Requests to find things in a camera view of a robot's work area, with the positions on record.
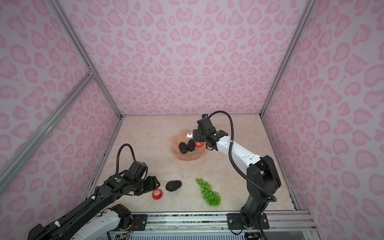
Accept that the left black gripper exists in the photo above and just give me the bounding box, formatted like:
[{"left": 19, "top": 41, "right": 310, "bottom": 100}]
[{"left": 133, "top": 174, "right": 163, "bottom": 195}]

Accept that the red apple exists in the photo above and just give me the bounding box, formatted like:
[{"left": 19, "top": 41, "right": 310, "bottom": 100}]
[
  {"left": 195, "top": 142, "right": 204, "bottom": 148},
  {"left": 152, "top": 189, "right": 163, "bottom": 200}
]

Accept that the dark avocado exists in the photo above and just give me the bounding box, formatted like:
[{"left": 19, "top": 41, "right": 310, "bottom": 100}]
[
  {"left": 166, "top": 180, "right": 182, "bottom": 192},
  {"left": 187, "top": 139, "right": 196, "bottom": 152},
  {"left": 179, "top": 142, "right": 188, "bottom": 154}
]

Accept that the green grape bunch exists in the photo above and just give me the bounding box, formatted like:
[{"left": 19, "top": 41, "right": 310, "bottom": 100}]
[{"left": 195, "top": 178, "right": 221, "bottom": 207}]

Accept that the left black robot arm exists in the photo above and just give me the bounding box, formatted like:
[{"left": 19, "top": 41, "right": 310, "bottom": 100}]
[{"left": 28, "top": 174, "right": 161, "bottom": 240}]

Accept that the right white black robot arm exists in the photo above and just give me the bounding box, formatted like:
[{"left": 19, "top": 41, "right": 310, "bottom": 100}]
[{"left": 192, "top": 130, "right": 282, "bottom": 229}]

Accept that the pink translucent fruit bowl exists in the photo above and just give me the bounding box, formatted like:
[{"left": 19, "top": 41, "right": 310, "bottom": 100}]
[{"left": 170, "top": 130, "right": 208, "bottom": 161}]

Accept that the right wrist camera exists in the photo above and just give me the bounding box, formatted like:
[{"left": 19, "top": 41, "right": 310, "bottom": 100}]
[{"left": 197, "top": 114, "right": 216, "bottom": 135}]

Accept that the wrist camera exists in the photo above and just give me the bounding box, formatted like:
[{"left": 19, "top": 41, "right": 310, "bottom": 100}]
[
  {"left": 125, "top": 161, "right": 148, "bottom": 182},
  {"left": 197, "top": 114, "right": 216, "bottom": 135}
]

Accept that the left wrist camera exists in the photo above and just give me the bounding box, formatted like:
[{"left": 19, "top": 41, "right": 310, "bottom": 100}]
[{"left": 125, "top": 161, "right": 148, "bottom": 182}]

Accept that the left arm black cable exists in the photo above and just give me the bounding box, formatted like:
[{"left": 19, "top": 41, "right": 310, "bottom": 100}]
[{"left": 115, "top": 143, "right": 137, "bottom": 175}]

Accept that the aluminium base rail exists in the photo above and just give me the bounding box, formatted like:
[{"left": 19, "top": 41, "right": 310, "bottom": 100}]
[{"left": 55, "top": 209, "right": 320, "bottom": 240}]

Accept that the aluminium diagonal frame bar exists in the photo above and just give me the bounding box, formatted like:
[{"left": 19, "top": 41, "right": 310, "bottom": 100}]
[{"left": 1, "top": 71, "right": 95, "bottom": 193}]

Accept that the aluminium corner frame post right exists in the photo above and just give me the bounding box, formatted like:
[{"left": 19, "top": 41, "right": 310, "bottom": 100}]
[{"left": 260, "top": 0, "right": 318, "bottom": 119}]

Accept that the aluminium corner frame post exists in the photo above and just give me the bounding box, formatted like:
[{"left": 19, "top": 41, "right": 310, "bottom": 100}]
[
  {"left": 260, "top": 0, "right": 318, "bottom": 119},
  {"left": 47, "top": 0, "right": 123, "bottom": 120}
]

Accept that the aluminium corner frame post left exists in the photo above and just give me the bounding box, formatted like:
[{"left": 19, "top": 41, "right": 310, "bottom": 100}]
[{"left": 47, "top": 0, "right": 123, "bottom": 120}]

